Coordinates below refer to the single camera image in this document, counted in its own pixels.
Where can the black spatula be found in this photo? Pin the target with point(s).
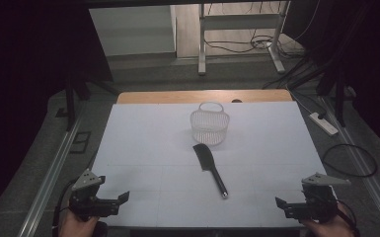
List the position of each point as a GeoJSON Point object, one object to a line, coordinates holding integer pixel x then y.
{"type": "Point", "coordinates": [207, 159]}

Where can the dark curtain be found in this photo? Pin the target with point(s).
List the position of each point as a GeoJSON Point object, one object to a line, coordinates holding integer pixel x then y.
{"type": "Point", "coordinates": [19, 49]}
{"type": "Point", "coordinates": [368, 49]}

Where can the black rectangular frame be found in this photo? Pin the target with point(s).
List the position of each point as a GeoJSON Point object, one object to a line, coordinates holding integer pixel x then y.
{"type": "Point", "coordinates": [80, 142]}

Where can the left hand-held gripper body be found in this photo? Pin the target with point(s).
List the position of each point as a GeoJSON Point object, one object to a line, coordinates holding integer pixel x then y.
{"type": "Point", "coordinates": [85, 200]}

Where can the black tripod stand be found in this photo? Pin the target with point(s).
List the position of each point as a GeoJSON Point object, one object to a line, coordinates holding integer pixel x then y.
{"type": "Point", "coordinates": [340, 98]}

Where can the white metal stand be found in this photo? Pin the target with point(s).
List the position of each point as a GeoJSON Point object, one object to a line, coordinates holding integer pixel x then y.
{"type": "Point", "coordinates": [240, 22]}

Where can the aluminium rail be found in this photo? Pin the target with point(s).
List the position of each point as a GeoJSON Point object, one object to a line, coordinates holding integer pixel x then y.
{"type": "Point", "coordinates": [52, 177]}
{"type": "Point", "coordinates": [365, 171]}

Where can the person's right hand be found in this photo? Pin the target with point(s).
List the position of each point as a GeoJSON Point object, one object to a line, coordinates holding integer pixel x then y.
{"type": "Point", "coordinates": [329, 228]}

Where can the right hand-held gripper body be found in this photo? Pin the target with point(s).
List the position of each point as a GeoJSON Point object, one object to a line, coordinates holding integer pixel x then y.
{"type": "Point", "coordinates": [316, 200]}

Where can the white plastic basket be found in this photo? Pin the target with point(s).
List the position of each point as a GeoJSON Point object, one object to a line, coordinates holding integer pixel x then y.
{"type": "Point", "coordinates": [210, 125]}

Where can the white power strip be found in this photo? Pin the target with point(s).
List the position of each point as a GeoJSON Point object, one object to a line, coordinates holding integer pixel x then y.
{"type": "Point", "coordinates": [324, 124]}

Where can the wooden table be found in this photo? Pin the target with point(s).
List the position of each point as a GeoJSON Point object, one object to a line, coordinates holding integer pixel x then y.
{"type": "Point", "coordinates": [177, 96]}

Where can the person's left hand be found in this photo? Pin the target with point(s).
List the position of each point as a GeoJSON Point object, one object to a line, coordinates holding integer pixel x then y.
{"type": "Point", "coordinates": [74, 227]}

